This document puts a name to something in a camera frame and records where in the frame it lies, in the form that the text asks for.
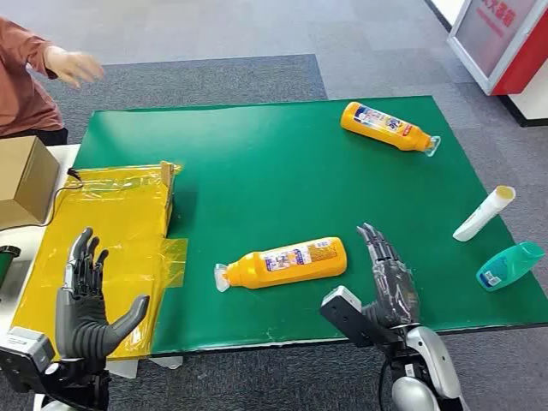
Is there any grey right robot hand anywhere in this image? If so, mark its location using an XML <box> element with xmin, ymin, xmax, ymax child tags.
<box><xmin>357</xmin><ymin>223</ymin><xmax>421</xmax><ymax>330</ymax></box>

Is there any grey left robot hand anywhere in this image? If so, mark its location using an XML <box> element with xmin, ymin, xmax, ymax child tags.
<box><xmin>56</xmin><ymin>226</ymin><xmax>150</xmax><ymax>362</ymax></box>

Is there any orange bottle with clear cap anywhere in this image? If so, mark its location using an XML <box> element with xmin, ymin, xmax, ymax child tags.
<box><xmin>214</xmin><ymin>236</ymin><xmax>348</xmax><ymax>294</ymax></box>
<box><xmin>340</xmin><ymin>101</ymin><xmax>442</xmax><ymax>158</ymax></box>

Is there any teal plastic bottle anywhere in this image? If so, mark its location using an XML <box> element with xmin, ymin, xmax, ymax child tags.
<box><xmin>476</xmin><ymin>241</ymin><xmax>546</xmax><ymax>293</ymax></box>

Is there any yellow film wrapped cardboard tray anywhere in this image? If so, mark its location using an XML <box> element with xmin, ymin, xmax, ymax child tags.
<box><xmin>11</xmin><ymin>161</ymin><xmax>188</xmax><ymax>362</ymax></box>

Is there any green and black cylinder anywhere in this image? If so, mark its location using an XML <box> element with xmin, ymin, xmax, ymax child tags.
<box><xmin>0</xmin><ymin>245</ymin><xmax>21</xmax><ymax>290</ymax></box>

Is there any white tube with yellow cap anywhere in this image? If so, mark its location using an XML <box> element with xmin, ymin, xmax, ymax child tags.
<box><xmin>452</xmin><ymin>185</ymin><xmax>517</xmax><ymax>243</ymax></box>

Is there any brown cardboard box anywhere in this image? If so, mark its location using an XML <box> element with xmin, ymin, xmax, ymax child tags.
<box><xmin>0</xmin><ymin>135</ymin><xmax>60</xmax><ymax>231</ymax></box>

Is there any green table mat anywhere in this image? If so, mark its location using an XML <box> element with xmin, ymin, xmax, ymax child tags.
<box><xmin>73</xmin><ymin>95</ymin><xmax>548</xmax><ymax>356</ymax></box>

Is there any person's hand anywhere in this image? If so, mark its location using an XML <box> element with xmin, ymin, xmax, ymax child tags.
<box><xmin>44</xmin><ymin>45</ymin><xmax>106</xmax><ymax>90</ymax></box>

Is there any red and white sign stand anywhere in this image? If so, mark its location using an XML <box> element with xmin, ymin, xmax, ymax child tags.
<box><xmin>447</xmin><ymin>0</ymin><xmax>548</xmax><ymax>97</ymax></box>

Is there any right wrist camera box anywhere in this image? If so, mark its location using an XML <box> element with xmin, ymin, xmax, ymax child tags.
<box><xmin>320</xmin><ymin>285</ymin><xmax>403</xmax><ymax>348</ymax></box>

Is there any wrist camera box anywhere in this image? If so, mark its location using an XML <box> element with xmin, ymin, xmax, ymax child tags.
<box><xmin>320</xmin><ymin>285</ymin><xmax>403</xmax><ymax>348</ymax></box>
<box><xmin>0</xmin><ymin>327</ymin><xmax>56</xmax><ymax>394</ymax></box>

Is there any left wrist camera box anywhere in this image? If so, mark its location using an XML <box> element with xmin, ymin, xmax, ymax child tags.
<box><xmin>0</xmin><ymin>327</ymin><xmax>56</xmax><ymax>394</ymax></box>

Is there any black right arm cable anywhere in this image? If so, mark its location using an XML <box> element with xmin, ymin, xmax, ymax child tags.
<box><xmin>377</xmin><ymin>355</ymin><xmax>393</xmax><ymax>411</ymax></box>

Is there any thin black cable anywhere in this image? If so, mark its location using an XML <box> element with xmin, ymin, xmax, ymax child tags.
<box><xmin>0</xmin><ymin>167</ymin><xmax>85</xmax><ymax>233</ymax></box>

